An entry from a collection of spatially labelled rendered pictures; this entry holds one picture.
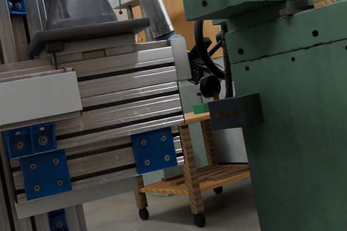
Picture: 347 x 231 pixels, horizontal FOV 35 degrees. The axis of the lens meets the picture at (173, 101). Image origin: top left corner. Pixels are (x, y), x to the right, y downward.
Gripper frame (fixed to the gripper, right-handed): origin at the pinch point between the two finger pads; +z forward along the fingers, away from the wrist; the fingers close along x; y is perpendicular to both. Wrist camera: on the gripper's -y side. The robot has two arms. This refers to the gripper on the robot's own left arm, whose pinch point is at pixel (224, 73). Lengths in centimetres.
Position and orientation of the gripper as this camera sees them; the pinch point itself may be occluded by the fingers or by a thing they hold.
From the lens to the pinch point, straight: 188.8
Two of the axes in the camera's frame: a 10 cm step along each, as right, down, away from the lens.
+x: -7.5, 1.2, -6.5
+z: 6.4, 3.8, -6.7
